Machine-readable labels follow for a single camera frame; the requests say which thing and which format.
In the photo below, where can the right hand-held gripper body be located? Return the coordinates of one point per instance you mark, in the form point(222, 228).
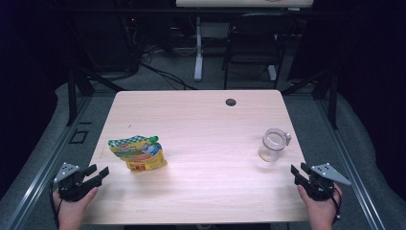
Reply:
point(322, 188)

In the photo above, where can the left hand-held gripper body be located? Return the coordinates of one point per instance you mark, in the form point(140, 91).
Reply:
point(68, 188)

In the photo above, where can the clear glass jar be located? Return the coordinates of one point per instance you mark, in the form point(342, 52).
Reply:
point(268, 155)

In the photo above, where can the yellow pouch with green cap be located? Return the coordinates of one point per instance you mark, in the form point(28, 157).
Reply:
point(140, 153)

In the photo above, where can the person's right hand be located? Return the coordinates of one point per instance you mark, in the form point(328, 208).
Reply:
point(320, 214)

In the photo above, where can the person's left hand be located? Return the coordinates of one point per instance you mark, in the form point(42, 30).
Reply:
point(72, 214)

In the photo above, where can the short black tape strip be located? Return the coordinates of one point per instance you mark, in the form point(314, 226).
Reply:
point(85, 123)

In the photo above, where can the black metal stand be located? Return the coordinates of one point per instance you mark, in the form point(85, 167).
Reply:
point(333, 102)
point(72, 96)

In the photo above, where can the dark cabinet with red light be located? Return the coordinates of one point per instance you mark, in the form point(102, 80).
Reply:
point(102, 44)

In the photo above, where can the black folding chair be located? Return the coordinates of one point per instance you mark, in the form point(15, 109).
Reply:
point(255, 41)

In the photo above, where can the white desk leg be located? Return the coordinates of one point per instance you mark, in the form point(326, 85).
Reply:
point(198, 54)

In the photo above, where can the aluminium floor rail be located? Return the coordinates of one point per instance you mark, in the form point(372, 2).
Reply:
point(348, 159)
point(48, 166)

